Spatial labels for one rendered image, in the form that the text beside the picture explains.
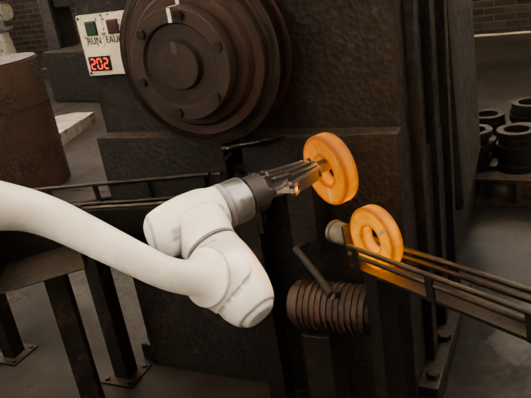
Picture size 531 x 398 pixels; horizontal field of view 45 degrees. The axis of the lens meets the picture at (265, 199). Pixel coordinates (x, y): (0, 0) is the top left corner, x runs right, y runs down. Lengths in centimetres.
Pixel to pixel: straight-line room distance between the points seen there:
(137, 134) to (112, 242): 106
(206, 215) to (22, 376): 162
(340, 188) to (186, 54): 53
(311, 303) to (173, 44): 73
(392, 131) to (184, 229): 71
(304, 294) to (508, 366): 84
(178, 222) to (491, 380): 132
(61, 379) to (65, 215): 161
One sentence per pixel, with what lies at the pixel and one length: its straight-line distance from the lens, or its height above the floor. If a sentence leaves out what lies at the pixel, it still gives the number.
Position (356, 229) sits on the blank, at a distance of 153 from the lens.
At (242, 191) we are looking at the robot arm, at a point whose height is 94.
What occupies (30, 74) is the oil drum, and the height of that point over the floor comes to 77.
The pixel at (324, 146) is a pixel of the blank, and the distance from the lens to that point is 133.
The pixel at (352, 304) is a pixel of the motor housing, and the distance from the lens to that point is 163.
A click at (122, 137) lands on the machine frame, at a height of 87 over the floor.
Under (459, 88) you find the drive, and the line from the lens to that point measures 249.
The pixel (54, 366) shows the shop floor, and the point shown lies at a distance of 266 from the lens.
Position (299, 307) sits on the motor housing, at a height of 50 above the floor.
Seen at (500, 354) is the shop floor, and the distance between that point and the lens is 232.
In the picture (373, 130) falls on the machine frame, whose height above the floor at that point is 87.
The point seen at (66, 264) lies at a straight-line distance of 194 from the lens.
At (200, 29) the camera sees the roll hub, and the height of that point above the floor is 120.
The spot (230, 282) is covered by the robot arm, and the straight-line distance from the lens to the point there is 109.
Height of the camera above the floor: 138
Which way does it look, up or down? 22 degrees down
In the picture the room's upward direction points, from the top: 9 degrees counter-clockwise
